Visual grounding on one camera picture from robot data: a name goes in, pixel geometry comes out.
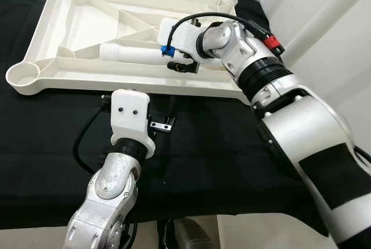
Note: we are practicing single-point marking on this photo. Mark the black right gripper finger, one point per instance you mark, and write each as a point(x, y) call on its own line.
point(182, 67)

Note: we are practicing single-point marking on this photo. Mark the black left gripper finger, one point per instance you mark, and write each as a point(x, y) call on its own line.
point(172, 110)

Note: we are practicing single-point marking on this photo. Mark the white plastic children table top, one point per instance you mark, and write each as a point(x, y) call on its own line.
point(87, 23)

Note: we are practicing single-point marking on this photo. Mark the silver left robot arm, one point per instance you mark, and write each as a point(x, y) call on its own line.
point(110, 197)

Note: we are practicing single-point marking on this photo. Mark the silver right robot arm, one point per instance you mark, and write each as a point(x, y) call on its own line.
point(307, 127)

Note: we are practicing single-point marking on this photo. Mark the black tablecloth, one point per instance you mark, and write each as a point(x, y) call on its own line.
point(203, 162)

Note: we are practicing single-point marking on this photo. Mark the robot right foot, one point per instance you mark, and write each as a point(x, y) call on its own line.
point(191, 234)

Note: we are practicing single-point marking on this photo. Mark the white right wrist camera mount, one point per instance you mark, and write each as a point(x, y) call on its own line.
point(182, 37)

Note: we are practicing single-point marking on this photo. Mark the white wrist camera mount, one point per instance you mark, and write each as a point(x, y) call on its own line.
point(182, 37)
point(132, 116)

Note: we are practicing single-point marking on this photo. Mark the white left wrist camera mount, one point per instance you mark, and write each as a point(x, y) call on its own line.
point(132, 116)

